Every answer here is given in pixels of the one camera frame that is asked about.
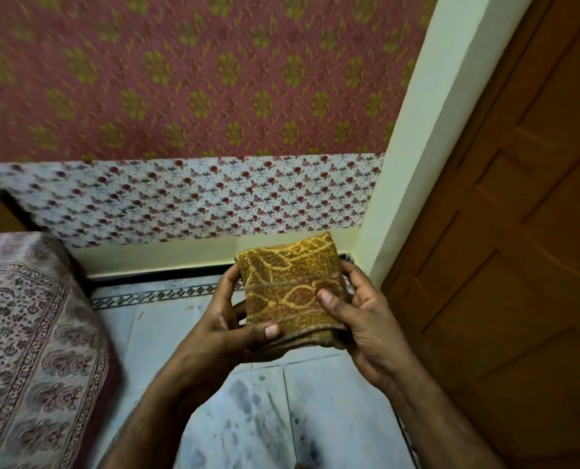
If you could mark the person's left hand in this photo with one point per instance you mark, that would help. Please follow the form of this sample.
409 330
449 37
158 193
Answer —
216 341

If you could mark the person's right hand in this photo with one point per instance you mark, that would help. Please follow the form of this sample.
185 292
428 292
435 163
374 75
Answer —
373 337

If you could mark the yellow-brown patterned cloth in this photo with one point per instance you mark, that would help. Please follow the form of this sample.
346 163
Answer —
290 283

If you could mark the black skirting board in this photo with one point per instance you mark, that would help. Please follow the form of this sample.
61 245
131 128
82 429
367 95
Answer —
148 275

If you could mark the red floral cover sheet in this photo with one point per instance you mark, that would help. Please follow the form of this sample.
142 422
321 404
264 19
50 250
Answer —
172 200

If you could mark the brown wooden door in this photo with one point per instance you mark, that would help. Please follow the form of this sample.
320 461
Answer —
515 239

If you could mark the maroon patterned bedsheet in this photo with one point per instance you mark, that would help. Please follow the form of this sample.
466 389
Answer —
26 346

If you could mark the pink yellow-flowered curtain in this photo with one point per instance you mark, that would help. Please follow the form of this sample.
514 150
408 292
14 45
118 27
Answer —
197 73

